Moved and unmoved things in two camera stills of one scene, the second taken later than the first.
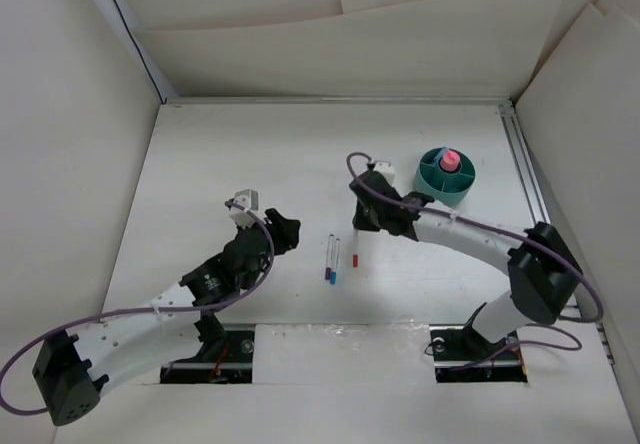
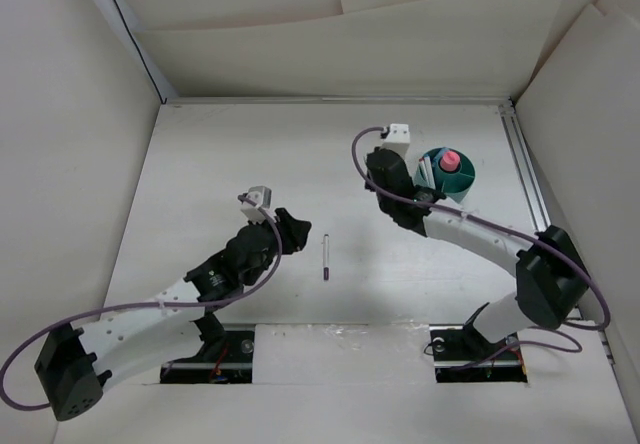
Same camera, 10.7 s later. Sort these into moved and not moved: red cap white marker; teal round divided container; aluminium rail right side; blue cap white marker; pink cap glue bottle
Moved: blue cap white marker; red cap white marker
Not moved: aluminium rail right side; teal round divided container; pink cap glue bottle
